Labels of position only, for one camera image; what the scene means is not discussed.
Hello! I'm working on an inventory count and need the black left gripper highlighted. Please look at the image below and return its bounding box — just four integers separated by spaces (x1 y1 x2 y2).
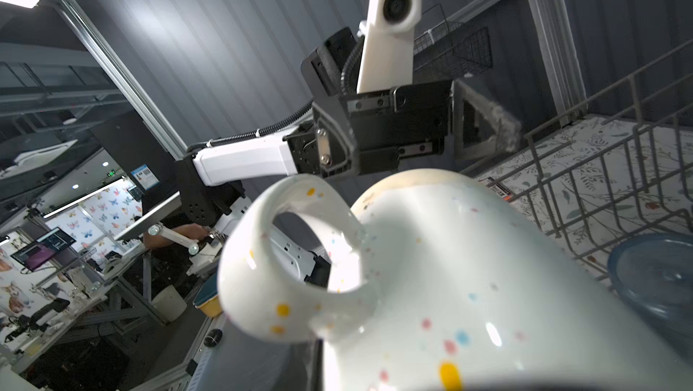
312 79 523 178

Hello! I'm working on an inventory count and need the white ceramic mug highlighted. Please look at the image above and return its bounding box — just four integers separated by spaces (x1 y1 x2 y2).
218 169 692 390

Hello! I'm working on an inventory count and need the blue glass tumbler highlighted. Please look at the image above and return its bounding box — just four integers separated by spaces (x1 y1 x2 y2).
607 233 692 362

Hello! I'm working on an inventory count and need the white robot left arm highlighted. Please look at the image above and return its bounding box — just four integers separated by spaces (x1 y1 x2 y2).
175 28 522 226

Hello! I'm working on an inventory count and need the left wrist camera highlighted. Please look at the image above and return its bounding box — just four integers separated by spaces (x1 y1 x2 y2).
357 0 422 93

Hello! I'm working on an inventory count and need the black wire wall basket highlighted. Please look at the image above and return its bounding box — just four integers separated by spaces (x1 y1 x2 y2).
413 3 494 84

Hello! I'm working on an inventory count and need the grey wire dish rack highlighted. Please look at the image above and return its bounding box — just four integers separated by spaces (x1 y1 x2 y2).
473 42 692 285

